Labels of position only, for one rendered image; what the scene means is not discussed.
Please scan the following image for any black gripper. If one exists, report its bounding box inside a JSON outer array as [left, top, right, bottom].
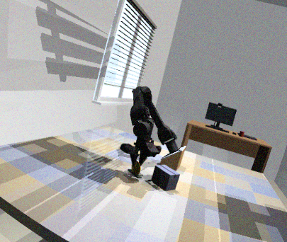
[[120, 135, 152, 167]]

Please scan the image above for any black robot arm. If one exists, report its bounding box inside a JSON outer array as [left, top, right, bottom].
[[130, 86, 180, 157]]

